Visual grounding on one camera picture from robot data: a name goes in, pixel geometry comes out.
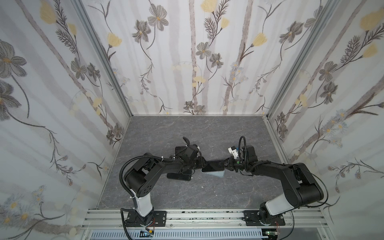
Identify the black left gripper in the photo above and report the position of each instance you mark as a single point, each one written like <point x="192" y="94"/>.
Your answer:
<point x="202" y="162"/>

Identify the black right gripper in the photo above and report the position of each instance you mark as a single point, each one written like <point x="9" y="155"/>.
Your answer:
<point x="229" y="163"/>

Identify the light blue phone case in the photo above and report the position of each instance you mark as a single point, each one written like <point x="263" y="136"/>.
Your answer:
<point x="219" y="174"/>

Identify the black phone picked up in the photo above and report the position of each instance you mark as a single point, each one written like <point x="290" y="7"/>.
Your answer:
<point x="179" y="150"/>

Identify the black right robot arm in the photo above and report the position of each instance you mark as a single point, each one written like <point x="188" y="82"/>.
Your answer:
<point x="299" y="185"/>

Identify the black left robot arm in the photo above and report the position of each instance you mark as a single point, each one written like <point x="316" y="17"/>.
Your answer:
<point x="139" y="175"/>

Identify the small green circuit board right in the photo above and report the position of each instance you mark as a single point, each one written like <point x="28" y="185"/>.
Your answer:
<point x="270" y="234"/>

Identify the small green circuit board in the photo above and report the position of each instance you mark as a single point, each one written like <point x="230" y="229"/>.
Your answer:
<point x="146" y="234"/>
<point x="270" y="234"/>

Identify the small green circuit board left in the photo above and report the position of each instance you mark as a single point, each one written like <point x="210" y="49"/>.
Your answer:
<point x="146" y="234"/>

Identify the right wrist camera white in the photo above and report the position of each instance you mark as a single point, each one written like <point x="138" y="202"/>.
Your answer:
<point x="234" y="152"/>

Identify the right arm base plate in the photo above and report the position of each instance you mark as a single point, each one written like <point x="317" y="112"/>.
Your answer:
<point x="254" y="218"/>

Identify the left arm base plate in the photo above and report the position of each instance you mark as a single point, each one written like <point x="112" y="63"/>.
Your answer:
<point x="155" y="219"/>

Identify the aluminium frame rail front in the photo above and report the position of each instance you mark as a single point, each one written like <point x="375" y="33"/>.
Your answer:
<point x="172" y="219"/>

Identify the white slotted cable duct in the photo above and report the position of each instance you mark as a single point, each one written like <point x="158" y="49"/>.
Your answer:
<point x="181" y="234"/>

